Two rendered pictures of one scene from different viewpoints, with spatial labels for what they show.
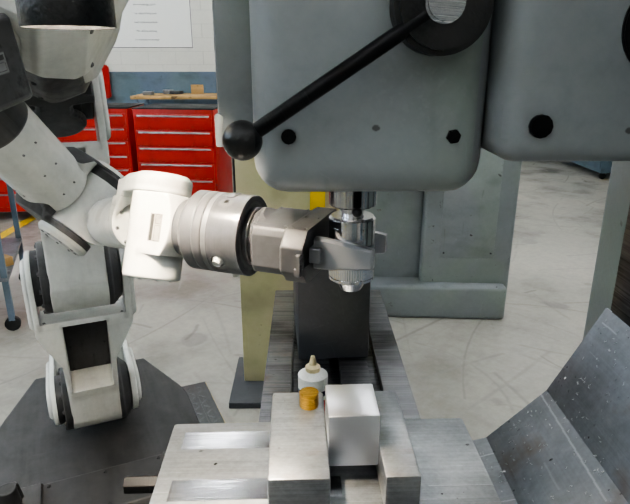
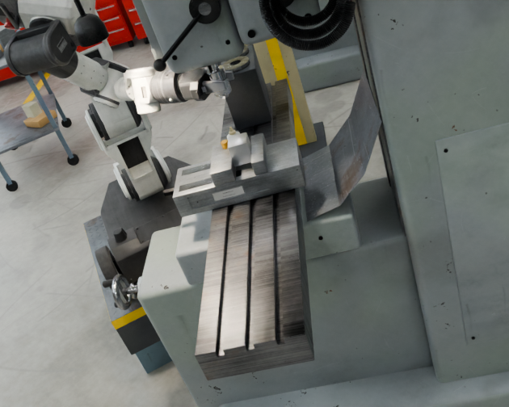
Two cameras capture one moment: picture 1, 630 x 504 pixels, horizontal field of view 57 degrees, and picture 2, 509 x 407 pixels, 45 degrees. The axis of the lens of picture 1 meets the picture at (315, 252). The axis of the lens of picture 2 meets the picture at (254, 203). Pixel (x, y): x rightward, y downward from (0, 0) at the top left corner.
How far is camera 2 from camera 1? 106 cm
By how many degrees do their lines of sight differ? 18
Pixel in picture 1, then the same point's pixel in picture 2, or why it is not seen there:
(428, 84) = (212, 28)
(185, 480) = (184, 184)
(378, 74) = (195, 30)
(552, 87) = (250, 20)
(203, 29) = not seen: outside the picture
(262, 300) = not seen: hidden behind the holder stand
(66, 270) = (109, 115)
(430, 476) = (275, 161)
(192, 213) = (156, 83)
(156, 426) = not seen: hidden behind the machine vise
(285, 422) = (216, 155)
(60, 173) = (96, 74)
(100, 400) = (149, 181)
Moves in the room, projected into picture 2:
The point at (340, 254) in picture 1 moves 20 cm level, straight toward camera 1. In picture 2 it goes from (212, 86) to (201, 124)
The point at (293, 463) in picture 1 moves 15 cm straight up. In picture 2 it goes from (218, 167) to (199, 118)
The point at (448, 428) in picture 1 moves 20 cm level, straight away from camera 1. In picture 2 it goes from (288, 142) to (304, 106)
